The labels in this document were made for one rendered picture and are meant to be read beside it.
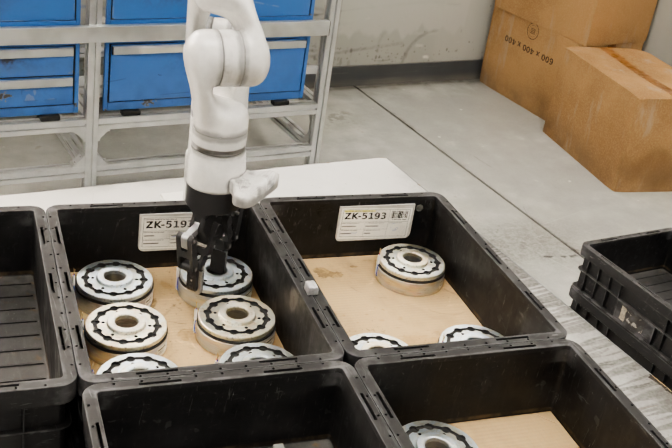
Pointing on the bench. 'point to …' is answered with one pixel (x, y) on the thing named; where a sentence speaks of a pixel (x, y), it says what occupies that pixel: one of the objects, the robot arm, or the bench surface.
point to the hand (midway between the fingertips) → (206, 272)
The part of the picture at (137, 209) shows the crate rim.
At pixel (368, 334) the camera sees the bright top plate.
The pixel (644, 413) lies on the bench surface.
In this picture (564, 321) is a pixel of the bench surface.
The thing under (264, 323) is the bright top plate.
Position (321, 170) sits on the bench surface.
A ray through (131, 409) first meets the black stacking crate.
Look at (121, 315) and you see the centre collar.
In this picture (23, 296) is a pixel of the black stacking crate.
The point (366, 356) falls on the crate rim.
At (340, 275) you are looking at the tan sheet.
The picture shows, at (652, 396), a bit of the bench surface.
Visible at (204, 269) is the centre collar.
